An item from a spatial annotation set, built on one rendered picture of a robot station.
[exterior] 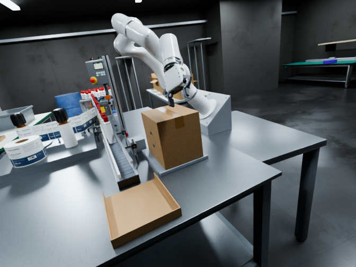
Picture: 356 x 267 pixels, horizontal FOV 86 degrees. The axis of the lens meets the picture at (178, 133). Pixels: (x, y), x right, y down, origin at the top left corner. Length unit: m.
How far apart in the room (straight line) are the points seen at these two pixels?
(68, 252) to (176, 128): 0.65
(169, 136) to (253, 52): 6.08
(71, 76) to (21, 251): 5.64
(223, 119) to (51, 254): 1.21
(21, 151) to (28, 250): 0.77
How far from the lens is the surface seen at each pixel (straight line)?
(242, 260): 1.42
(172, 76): 0.85
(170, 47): 0.91
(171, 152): 1.00
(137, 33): 1.03
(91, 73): 1.78
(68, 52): 6.34
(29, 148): 1.58
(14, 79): 6.68
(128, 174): 1.02
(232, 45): 6.43
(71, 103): 5.72
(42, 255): 0.91
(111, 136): 1.46
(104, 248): 0.79
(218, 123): 1.45
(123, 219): 0.85
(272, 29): 7.36
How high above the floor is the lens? 1.39
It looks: 21 degrees down
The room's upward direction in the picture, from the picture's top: 9 degrees counter-clockwise
